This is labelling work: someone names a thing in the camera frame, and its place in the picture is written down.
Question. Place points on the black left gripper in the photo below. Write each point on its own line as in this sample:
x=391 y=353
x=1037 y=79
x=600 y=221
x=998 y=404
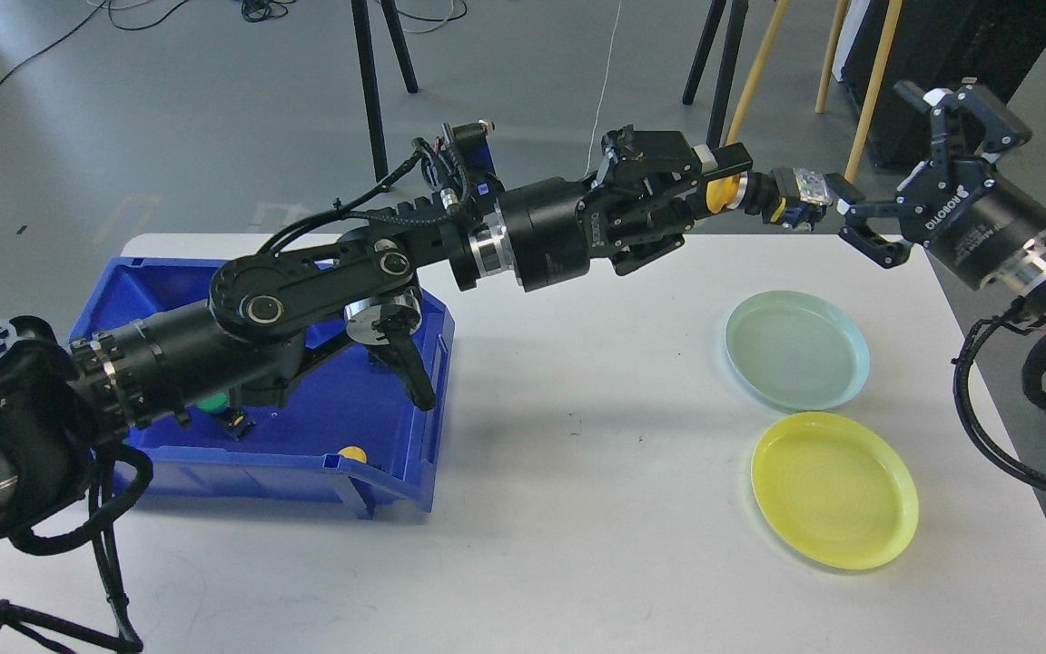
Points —
x=552 y=230

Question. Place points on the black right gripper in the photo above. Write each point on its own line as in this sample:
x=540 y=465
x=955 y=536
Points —
x=959 y=210

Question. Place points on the yellow button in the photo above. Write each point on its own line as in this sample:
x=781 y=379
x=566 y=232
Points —
x=789 y=197

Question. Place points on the green button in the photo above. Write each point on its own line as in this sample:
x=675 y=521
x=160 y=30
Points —
x=233 y=420

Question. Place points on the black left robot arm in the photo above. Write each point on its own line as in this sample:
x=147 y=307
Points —
x=66 y=474

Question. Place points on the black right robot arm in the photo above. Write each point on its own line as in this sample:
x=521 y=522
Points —
x=1026 y=315

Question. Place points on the light green plate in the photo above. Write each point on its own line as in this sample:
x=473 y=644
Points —
x=795 y=351

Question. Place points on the yellow plate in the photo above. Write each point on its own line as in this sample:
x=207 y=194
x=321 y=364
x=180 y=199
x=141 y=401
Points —
x=834 y=491

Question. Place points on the yellow button front edge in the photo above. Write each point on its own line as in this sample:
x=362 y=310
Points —
x=359 y=455

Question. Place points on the wooden pole left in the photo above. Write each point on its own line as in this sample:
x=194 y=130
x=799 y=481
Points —
x=757 y=67

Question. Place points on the wooden pole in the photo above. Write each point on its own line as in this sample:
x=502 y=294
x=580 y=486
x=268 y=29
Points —
x=875 y=81
x=757 y=67

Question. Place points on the black cabinet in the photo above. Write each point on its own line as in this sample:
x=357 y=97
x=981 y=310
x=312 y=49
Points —
x=943 y=44

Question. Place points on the wooden pole right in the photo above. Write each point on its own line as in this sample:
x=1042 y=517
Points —
x=875 y=81

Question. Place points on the black tripod leg right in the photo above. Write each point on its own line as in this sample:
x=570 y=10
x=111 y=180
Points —
x=736 y=14

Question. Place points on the black tripod leg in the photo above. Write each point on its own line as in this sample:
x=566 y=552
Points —
x=736 y=14
x=363 y=36

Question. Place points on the black tripod leg left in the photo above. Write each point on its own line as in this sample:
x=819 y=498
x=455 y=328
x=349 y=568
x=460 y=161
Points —
x=363 y=36

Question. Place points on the blue plastic bin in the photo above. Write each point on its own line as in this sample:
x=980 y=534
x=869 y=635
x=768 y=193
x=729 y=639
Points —
x=305 y=427

